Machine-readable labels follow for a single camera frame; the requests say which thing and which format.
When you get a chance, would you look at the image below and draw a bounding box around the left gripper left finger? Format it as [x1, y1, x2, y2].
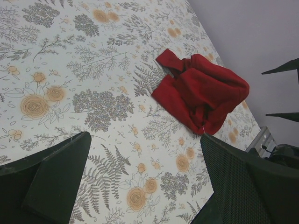
[0, 132, 92, 224]

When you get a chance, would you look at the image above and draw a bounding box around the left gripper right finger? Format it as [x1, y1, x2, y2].
[193, 134, 299, 224]

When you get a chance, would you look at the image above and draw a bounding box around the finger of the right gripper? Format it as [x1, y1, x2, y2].
[265, 112, 299, 122]
[261, 58, 299, 75]

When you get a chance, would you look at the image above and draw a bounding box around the aluminium frame rail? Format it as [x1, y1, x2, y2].
[245, 126, 277, 158]

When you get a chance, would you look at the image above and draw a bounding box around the red t shirt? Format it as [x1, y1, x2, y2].
[151, 49, 249, 135]

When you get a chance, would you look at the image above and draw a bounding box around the floral patterned table mat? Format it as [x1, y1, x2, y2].
[0, 0, 266, 224]

